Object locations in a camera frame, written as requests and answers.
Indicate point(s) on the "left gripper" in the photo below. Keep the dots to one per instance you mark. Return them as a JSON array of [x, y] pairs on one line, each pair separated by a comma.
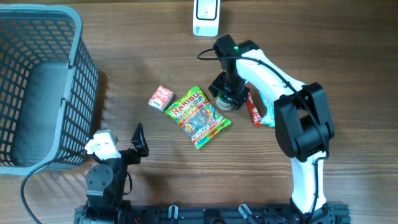
[[134, 157]]

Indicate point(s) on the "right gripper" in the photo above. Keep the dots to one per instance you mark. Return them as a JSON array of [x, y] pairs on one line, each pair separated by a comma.
[[235, 98]]

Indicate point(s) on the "green lid jar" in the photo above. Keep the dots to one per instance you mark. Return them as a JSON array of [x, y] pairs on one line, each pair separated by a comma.
[[223, 104]]

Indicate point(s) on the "red Nescafe coffee stick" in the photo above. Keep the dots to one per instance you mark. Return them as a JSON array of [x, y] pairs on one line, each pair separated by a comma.
[[253, 110]]

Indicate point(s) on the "small red white box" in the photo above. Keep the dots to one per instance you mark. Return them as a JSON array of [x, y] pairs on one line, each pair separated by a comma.
[[161, 98]]

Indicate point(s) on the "mint Zappy wipes pack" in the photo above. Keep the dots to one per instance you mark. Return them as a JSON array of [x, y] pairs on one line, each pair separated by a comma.
[[268, 118]]

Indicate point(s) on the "green Haribo gummy bag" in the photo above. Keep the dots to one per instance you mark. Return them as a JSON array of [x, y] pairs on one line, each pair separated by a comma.
[[195, 114]]

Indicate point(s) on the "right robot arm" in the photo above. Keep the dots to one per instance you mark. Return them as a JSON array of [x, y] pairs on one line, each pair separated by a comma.
[[298, 112]]

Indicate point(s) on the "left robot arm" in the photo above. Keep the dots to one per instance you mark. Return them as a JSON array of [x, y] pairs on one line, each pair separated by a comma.
[[106, 180]]

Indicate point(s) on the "white barcode scanner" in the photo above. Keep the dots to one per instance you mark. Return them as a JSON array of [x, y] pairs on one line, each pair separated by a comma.
[[206, 18]]

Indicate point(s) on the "grey plastic mesh basket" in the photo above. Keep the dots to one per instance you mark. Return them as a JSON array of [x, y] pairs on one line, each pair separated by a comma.
[[49, 85]]

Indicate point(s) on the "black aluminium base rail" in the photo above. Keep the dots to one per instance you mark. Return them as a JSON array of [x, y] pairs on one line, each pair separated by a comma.
[[267, 214]]

